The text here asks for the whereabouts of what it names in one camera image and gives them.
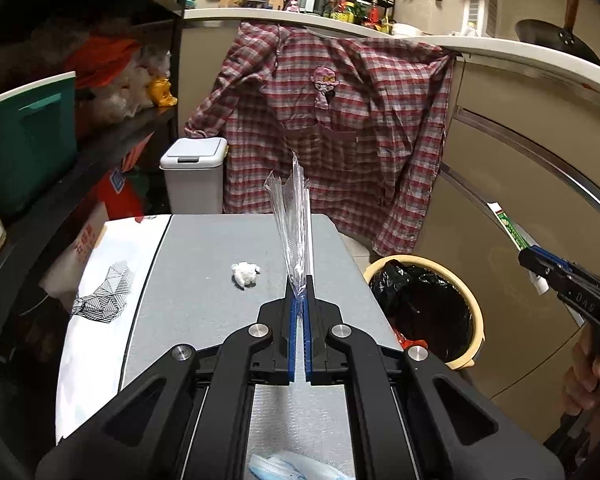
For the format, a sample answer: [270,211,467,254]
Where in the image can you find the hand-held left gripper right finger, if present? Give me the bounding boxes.
[302,276,566,480]

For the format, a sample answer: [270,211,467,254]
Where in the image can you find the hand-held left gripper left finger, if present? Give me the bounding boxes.
[35,276,301,480]

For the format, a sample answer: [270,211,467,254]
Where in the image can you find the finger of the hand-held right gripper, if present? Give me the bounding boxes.
[518,247,575,281]

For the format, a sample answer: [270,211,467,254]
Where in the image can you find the green white toothpaste tube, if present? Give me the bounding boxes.
[486,201,548,296]

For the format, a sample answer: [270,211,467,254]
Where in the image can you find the yellow round waste bin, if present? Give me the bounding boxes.
[363,255,485,372]

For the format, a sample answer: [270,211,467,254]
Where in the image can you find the clear plastic wrapper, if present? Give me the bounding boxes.
[264,154,313,306]

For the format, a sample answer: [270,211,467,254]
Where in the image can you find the person's right hand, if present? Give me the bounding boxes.
[560,327,600,417]

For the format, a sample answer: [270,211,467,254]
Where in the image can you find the crumpled white tissue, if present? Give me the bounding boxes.
[231,261,262,289]

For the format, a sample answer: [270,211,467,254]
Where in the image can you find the grey table mat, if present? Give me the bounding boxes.
[120,214,403,480]

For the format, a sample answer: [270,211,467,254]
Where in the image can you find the black bin liner bag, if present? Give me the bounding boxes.
[370,260,473,361]

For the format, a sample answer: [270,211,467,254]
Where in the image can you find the blue face mask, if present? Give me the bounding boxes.
[248,451,356,480]

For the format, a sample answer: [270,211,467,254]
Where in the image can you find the white lidded bin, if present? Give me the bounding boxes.
[160,136,229,215]

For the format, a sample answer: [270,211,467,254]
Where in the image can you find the white printed table cloth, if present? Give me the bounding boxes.
[55,215,173,443]

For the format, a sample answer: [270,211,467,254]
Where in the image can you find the red plaid shirt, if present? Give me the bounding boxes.
[184,22,456,257]

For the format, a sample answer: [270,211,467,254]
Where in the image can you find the red floor bag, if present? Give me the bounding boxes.
[91,167,147,221]

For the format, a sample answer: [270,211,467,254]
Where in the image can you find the white sack with red print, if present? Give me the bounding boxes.
[42,200,108,291]

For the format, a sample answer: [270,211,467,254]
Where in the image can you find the black shelf rack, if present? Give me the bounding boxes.
[0,0,186,311]

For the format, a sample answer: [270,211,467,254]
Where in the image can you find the white dish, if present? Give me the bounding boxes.
[392,22,434,37]

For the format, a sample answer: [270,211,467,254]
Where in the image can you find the yellow bag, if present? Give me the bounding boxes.
[147,75,178,107]

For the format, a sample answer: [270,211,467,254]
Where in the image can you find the clear bags of white goods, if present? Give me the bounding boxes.
[77,45,173,126]

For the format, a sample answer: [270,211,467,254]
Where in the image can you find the row of seasoning bottles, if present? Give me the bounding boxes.
[325,0,396,33]

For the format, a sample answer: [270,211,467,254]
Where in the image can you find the green storage box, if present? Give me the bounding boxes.
[0,71,78,218]

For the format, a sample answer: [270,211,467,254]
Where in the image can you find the orange bag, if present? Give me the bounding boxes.
[62,35,143,91]

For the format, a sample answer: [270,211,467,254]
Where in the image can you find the black wok with wooden handle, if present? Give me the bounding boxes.
[515,0,600,67]

